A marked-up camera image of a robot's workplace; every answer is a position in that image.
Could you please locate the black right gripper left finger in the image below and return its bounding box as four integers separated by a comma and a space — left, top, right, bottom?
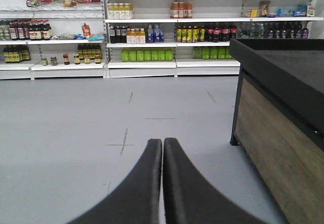
70, 139, 162, 223

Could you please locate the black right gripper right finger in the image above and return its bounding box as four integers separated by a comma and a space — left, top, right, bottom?
163, 138, 263, 223

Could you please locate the white supermarket shelf unit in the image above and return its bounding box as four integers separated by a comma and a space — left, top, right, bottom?
1, 0, 323, 80

